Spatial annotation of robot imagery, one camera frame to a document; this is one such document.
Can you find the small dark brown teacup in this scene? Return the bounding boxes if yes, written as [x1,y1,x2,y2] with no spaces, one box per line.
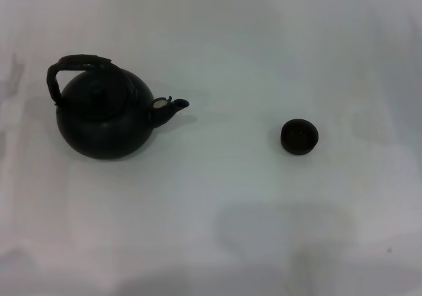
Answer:
[280,118,320,157]

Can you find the black round teapot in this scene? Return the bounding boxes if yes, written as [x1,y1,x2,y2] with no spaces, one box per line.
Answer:
[47,54,191,160]

